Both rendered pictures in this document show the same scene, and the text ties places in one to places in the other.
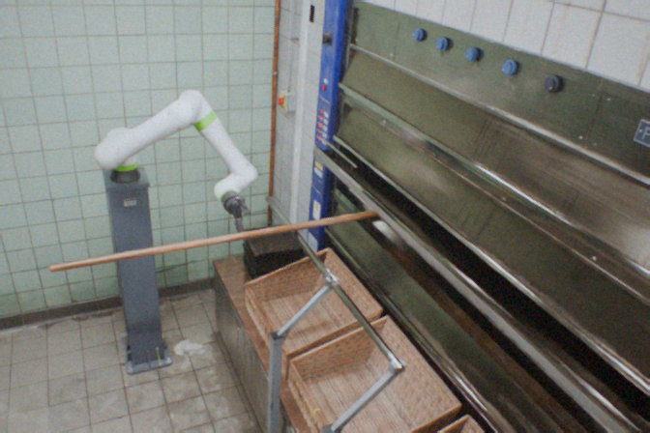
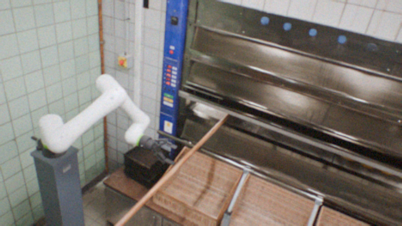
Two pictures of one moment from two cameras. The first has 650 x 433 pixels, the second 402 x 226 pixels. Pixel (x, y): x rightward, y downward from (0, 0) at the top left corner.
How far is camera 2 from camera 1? 1.37 m
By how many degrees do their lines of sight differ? 33
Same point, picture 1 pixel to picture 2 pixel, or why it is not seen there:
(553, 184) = (374, 92)
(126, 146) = (79, 131)
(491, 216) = (328, 110)
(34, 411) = not seen: outside the picture
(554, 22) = (374, 18)
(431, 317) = (285, 166)
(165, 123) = (110, 106)
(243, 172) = (144, 120)
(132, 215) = (68, 176)
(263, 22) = (91, 8)
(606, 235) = not seen: outside the picture
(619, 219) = not seen: outside the picture
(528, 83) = (354, 46)
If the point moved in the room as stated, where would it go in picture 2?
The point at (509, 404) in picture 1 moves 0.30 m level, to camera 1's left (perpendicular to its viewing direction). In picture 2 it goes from (347, 194) to (320, 209)
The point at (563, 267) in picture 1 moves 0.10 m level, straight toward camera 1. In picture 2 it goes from (378, 127) to (388, 137)
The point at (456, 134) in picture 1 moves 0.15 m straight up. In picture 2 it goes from (302, 74) to (308, 52)
